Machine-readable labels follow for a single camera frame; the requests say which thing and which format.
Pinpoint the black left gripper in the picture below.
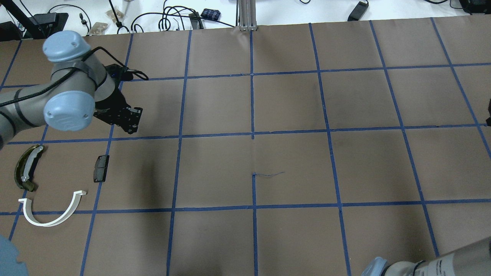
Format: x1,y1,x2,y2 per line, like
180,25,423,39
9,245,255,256
94,107,143,135

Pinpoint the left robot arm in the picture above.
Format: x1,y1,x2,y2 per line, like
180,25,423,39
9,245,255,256
0,30,149,146

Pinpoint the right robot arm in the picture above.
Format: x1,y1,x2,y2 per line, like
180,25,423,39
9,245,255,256
362,237,491,276

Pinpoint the small black brake pad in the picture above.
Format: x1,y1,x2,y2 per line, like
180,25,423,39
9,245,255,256
93,155,109,183

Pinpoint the green curved brake shoe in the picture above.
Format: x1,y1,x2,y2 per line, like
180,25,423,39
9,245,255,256
14,145,44,192

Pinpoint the black power adapter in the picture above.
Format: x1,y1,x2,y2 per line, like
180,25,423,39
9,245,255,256
347,0,369,21

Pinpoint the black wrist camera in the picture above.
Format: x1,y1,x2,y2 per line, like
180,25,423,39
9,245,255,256
104,64,134,82

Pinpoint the white curved plastic bracket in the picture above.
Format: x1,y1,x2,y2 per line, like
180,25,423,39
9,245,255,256
18,190,87,227

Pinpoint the aluminium frame post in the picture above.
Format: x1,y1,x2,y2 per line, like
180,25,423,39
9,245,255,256
236,0,258,32

